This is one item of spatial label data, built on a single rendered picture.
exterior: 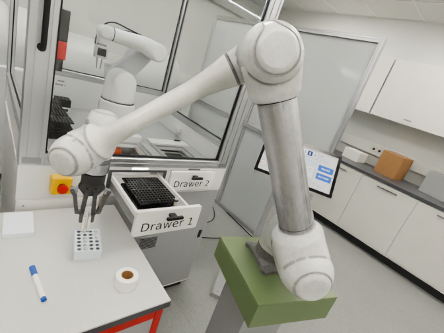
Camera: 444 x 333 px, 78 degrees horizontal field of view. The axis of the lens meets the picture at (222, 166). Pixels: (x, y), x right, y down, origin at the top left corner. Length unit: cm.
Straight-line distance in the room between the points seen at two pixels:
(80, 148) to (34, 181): 54
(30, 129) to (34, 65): 22
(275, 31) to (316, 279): 61
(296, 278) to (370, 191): 297
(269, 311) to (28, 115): 104
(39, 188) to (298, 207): 98
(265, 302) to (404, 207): 286
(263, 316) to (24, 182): 98
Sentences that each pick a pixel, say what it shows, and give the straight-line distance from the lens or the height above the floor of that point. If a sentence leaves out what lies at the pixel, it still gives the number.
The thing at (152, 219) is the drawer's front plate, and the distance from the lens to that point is 108.
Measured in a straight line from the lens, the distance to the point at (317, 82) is 264.
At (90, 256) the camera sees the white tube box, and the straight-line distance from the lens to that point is 107.
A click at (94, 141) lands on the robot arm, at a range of 76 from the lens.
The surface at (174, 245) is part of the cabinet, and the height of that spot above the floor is 41.
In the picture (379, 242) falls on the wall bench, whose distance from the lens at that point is 379.
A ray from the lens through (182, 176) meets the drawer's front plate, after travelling 147.
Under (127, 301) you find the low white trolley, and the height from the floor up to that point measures 76.
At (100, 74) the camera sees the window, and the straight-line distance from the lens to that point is 118.
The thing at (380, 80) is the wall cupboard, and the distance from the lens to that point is 418.
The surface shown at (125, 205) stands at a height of 87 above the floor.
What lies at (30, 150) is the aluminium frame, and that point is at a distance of 121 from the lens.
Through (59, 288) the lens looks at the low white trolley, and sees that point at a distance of 99.
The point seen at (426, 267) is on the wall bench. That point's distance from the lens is 375.
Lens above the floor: 148
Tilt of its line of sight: 19 degrees down
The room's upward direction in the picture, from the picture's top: 19 degrees clockwise
